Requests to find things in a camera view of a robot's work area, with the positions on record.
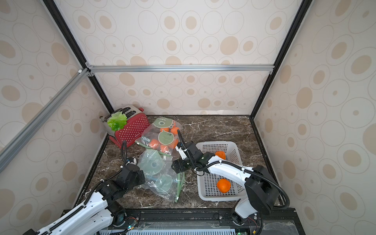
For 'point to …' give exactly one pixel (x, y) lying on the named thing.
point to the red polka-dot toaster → (137, 124)
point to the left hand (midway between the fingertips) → (148, 172)
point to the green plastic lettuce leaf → (117, 121)
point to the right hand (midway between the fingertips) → (182, 162)
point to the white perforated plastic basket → (207, 183)
